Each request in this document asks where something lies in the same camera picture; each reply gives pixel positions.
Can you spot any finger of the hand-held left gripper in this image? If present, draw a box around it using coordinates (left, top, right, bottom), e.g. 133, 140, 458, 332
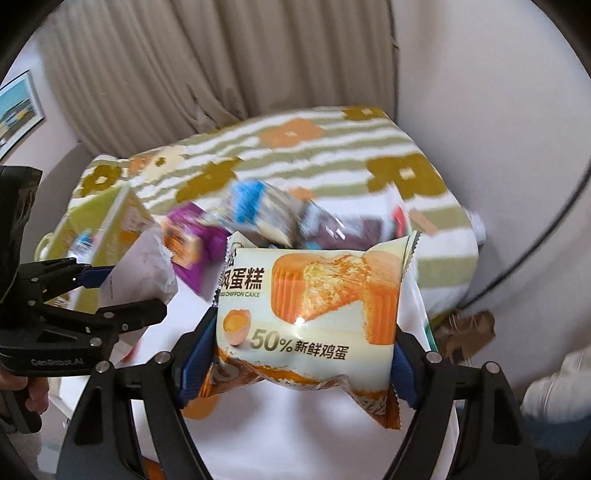
16, 258, 114, 296
28, 299, 168, 352

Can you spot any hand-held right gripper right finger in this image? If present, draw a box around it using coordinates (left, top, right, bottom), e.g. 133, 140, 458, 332
390, 325, 541, 480

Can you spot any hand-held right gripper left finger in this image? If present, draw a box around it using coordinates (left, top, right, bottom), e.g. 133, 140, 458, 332
58, 307, 218, 480

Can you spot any translucent white snack packet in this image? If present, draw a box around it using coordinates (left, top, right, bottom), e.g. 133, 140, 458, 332
99, 228, 180, 324

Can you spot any green cardboard box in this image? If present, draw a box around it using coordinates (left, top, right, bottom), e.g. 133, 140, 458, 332
44, 187, 155, 310

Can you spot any white orange cake packet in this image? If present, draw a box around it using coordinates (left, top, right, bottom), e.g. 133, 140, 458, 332
198, 231, 423, 432

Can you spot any person's left hand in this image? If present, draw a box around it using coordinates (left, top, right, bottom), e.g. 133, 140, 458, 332
0, 369, 51, 415

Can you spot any small blue white snack packet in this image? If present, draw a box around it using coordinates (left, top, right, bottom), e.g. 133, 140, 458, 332
69, 230, 100, 259

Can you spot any grey headboard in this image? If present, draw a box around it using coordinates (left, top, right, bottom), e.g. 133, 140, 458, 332
28, 138, 100, 217

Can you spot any brown paper bag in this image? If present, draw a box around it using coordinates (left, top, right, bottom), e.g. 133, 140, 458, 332
434, 310, 497, 365

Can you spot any white cloth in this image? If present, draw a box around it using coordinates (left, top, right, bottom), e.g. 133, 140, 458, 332
521, 346, 591, 437

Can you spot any dark purple snack packet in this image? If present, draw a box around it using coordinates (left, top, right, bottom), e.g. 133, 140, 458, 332
298, 200, 393, 252

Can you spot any floral striped blanket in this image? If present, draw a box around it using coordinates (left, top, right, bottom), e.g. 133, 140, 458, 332
69, 105, 481, 319

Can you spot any beige curtain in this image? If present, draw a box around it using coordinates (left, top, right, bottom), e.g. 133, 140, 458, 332
51, 0, 400, 153

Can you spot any framed wall picture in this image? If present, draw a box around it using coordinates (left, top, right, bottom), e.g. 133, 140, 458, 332
0, 69, 47, 160

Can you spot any black cable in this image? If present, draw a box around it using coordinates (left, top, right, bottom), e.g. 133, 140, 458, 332
457, 161, 591, 310

